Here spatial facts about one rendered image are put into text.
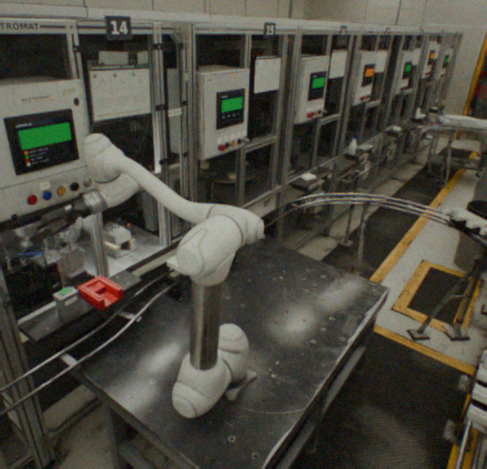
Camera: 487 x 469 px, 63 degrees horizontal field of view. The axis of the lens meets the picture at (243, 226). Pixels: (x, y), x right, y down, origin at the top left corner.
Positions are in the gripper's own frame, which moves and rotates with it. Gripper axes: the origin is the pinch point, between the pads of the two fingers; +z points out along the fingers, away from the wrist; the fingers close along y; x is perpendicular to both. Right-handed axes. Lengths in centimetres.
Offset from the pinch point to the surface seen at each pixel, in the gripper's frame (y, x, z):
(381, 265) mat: -170, 122, -242
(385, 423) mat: -79, 171, -98
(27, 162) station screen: 9.3, -21.5, -10.8
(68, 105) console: 13.8, -33.4, -34.2
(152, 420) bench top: -25, 79, 3
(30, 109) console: 18.9, -33.5, -20.9
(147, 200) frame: -63, -13, -61
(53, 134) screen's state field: 11.2, -26.1, -23.8
